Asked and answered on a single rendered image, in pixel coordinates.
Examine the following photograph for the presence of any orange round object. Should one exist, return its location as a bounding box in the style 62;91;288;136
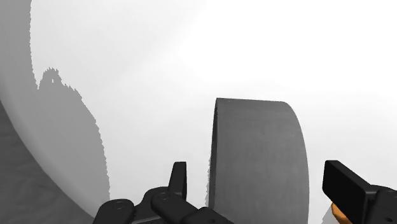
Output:
330;201;354;224

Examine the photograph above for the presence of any grey rounded block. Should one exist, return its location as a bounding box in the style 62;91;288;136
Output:
206;97;310;224

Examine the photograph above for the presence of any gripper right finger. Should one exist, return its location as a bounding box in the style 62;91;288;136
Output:
321;160;397;224

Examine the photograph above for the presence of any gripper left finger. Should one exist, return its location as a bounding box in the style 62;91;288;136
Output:
92;161;234;224

